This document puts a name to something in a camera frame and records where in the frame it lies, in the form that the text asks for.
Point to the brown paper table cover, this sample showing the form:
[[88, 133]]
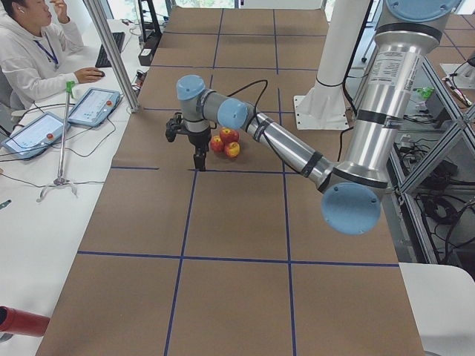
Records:
[[235, 260]]

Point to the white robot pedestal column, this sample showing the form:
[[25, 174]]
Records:
[[323, 107]]

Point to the blue teach pendant far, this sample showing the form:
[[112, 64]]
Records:
[[94, 107]]

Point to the metal grabber stick green handle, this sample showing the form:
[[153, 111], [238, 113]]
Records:
[[61, 180]]

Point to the red yellow apple back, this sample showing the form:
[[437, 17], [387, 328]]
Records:
[[228, 135]]

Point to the blue teach pendant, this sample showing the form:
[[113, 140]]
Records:
[[94, 107], [36, 137]]

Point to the black device box on desk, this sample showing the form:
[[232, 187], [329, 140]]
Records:
[[145, 57]]

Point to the person in white hoodie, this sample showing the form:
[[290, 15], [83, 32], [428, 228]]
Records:
[[35, 35]]

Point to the red yellow apple front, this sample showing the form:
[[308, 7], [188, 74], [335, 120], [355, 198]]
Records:
[[232, 149]]

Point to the red yellow apple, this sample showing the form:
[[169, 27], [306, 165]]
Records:
[[216, 144], [228, 135], [232, 149]]

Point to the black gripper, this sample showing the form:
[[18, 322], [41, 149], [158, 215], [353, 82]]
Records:
[[197, 139]]

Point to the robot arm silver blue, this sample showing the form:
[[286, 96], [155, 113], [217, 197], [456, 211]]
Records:
[[352, 188]]

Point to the aluminium frame post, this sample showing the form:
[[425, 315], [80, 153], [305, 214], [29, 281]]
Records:
[[101, 24]]

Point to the blue teach pendant near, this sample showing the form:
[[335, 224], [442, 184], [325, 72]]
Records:
[[36, 137]]

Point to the red cylinder bottle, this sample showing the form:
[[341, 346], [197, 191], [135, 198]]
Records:
[[15, 321]]

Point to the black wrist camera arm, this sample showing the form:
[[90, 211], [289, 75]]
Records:
[[175, 127]]

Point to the red yellow apple left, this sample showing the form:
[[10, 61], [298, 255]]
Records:
[[216, 144]]

